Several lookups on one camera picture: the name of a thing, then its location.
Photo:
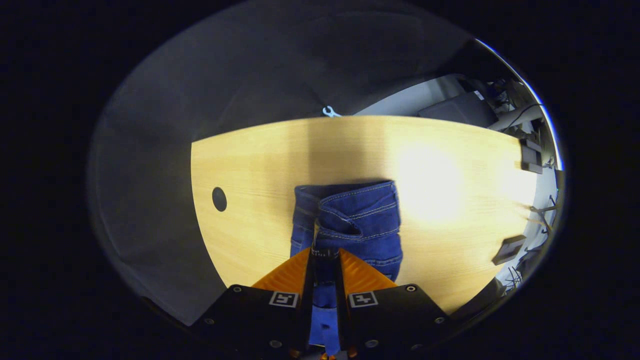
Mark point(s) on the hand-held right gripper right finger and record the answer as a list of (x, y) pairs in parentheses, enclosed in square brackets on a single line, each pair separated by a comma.
[(341, 290)]

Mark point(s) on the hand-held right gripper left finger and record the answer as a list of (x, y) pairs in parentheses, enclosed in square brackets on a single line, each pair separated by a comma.
[(309, 290)]

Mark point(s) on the blue jeans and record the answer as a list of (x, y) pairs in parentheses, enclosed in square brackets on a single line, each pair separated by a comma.
[(360, 215)]

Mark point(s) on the black table clamp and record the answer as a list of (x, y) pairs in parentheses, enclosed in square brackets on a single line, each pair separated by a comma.
[(531, 155), (510, 248)]

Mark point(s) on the white clamp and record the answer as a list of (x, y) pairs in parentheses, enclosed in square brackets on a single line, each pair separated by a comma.
[(329, 111)]

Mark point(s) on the grey box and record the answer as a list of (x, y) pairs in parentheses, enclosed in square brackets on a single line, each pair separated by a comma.
[(460, 110)]

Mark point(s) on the black backdrop cloth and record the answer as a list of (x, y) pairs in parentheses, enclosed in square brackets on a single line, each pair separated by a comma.
[(200, 75)]

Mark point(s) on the white shelf board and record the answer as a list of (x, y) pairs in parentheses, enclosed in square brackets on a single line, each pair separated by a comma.
[(515, 117)]

